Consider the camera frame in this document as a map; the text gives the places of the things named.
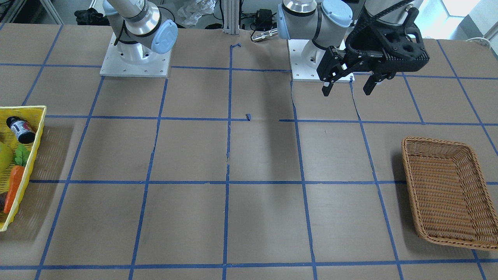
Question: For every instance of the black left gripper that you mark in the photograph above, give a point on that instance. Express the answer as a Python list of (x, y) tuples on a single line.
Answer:
[(363, 42)]

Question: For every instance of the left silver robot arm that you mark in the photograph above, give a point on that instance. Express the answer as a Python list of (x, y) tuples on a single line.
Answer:
[(329, 22)]

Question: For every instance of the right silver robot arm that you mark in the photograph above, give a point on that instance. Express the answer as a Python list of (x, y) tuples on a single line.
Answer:
[(142, 34)]

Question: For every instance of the metal connector plug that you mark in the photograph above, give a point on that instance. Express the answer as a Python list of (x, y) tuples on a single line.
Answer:
[(266, 35)]

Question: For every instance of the brown wicker basket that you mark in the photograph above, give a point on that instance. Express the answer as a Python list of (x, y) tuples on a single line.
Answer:
[(449, 199)]

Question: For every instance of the yellow woven basket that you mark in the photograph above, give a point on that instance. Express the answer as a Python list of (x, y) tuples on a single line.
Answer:
[(35, 115)]

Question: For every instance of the orange toy carrot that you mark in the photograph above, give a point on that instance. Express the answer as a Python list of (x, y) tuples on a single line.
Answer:
[(20, 161)]

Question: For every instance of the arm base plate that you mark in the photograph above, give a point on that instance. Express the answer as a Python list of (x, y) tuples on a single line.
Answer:
[(304, 59), (134, 66)]

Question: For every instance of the aluminium frame post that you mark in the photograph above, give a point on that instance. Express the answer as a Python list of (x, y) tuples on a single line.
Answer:
[(231, 16)]

